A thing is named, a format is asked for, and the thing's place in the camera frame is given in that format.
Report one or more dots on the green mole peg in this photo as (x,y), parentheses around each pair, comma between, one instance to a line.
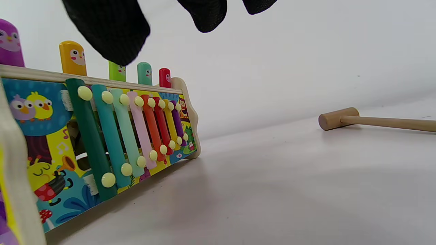
(117,73)

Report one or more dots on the purple mole peg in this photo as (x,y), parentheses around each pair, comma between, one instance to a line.
(10,44)

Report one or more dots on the red mole peg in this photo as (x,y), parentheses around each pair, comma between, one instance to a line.
(164,78)

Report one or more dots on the person's right hand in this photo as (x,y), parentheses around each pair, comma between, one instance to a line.
(112,30)

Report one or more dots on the teal mole peg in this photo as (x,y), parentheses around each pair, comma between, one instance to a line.
(144,75)

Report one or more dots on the colourful wooden whack-a-mole toy box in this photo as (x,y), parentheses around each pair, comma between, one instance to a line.
(47,119)

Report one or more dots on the small wooden hammer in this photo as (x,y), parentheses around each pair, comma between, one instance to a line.
(335,119)

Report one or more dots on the yellow mole peg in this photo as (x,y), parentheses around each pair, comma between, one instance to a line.
(71,58)

